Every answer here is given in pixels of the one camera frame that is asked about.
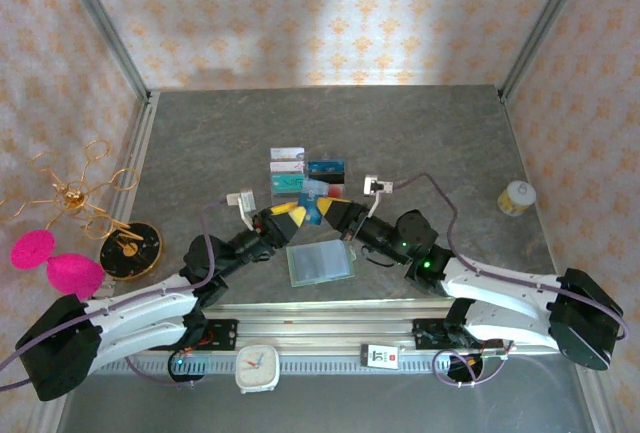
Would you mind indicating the white alarm clock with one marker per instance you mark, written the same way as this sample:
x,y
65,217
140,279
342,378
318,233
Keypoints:
x,y
256,368

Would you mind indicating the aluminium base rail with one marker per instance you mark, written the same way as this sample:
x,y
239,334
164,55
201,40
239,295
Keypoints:
x,y
325,325

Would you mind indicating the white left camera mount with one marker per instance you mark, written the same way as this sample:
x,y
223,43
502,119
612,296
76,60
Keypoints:
x,y
245,218

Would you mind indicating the black gold round plate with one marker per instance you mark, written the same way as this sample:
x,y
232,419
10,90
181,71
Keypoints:
x,y
132,250

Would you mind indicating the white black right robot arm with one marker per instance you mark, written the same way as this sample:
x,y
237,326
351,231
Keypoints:
x,y
500,278

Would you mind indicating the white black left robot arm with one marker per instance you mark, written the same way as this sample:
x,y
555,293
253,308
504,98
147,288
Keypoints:
x,y
140,298

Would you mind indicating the black card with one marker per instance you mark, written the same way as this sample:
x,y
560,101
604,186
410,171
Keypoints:
x,y
337,180

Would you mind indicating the white card red flowers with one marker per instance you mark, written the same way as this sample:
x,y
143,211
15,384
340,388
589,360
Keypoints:
x,y
285,167

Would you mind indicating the aluminium table side rail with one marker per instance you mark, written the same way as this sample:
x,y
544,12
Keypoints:
x,y
142,153
525,168

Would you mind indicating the teal VIP card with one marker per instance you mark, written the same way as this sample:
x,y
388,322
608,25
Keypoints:
x,y
286,184

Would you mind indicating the white silver VIP card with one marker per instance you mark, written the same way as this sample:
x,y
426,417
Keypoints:
x,y
285,153

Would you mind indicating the large pink fluffy ball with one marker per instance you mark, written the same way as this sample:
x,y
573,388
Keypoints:
x,y
75,273

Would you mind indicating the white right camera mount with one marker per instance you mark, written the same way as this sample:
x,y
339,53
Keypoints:
x,y
376,204

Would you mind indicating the yellow jar white lid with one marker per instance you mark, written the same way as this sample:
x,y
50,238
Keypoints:
x,y
517,198

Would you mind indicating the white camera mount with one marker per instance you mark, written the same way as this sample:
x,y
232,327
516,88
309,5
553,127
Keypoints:
x,y
245,218
376,204

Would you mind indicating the grey metal panel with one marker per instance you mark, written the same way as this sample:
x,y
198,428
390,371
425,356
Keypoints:
x,y
350,408

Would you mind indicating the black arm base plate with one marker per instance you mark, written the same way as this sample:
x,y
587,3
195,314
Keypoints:
x,y
425,333
222,335

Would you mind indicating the light blue credit card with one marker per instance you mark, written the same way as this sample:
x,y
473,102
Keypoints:
x,y
311,200

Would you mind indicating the dark blue card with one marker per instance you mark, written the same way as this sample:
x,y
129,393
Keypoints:
x,y
327,168

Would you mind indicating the aluminium frame post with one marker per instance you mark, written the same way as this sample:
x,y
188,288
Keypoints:
x,y
52,415
545,28
592,403
105,28

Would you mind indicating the black white number tag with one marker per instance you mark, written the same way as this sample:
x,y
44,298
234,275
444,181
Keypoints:
x,y
379,356

